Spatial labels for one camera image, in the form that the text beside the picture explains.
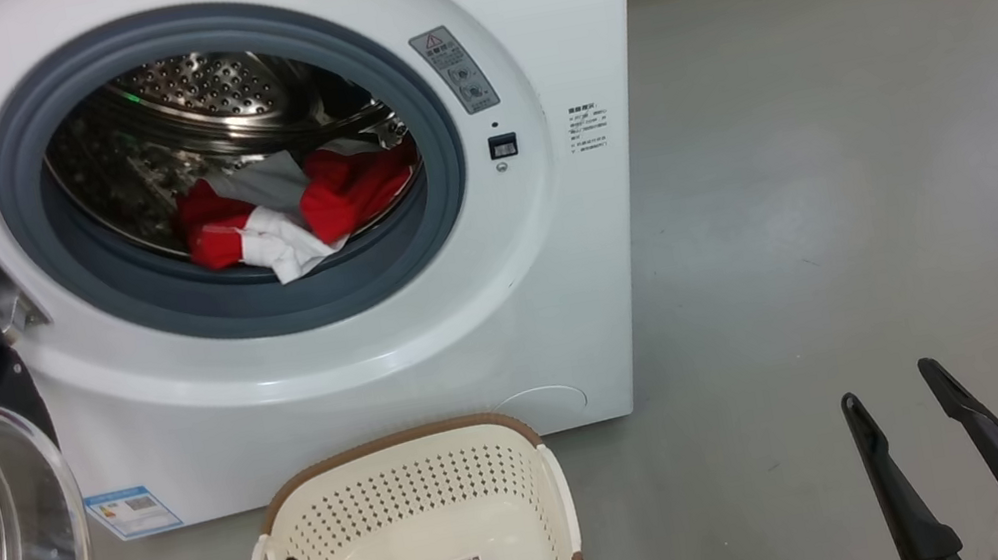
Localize red and white garment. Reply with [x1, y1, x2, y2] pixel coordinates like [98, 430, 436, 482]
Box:
[169, 129, 436, 300]

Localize cream basket with brown rim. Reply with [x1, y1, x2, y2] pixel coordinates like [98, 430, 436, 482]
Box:
[228, 401, 585, 560]

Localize white front-load washing machine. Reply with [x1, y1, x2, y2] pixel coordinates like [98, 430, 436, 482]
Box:
[0, 0, 717, 560]

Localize stainless steel washing machine drum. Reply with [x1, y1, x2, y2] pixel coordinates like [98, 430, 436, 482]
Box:
[30, 19, 431, 293]

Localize blue energy label sticker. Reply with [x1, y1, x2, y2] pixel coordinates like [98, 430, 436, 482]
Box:
[82, 479, 185, 547]

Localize round white filter cover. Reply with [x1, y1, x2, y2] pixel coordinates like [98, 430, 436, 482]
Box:
[490, 379, 592, 441]

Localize grey warning sticker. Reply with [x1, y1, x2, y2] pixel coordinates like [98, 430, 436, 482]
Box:
[407, 17, 503, 123]

